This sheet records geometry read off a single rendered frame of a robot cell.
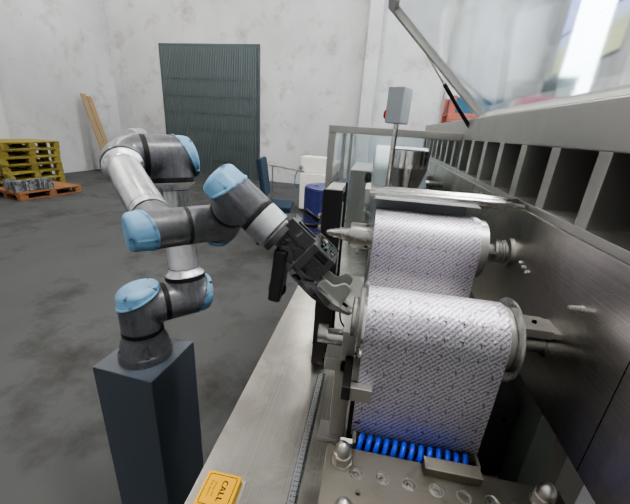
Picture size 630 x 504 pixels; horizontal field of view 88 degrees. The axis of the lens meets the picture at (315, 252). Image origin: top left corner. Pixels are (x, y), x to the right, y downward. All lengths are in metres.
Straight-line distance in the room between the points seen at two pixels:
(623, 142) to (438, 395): 0.48
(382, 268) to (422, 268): 0.09
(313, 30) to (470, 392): 9.78
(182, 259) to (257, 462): 0.57
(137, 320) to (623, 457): 1.01
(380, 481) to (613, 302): 0.45
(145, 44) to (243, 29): 3.13
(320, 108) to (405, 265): 9.08
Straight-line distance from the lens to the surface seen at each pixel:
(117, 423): 1.29
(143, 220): 0.65
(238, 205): 0.60
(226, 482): 0.80
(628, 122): 0.67
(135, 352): 1.11
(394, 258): 0.78
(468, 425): 0.73
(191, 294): 1.06
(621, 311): 0.59
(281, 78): 10.16
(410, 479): 0.70
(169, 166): 1.00
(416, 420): 0.71
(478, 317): 0.63
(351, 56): 9.76
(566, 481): 1.09
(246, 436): 0.90
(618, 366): 0.60
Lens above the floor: 1.58
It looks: 21 degrees down
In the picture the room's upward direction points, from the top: 4 degrees clockwise
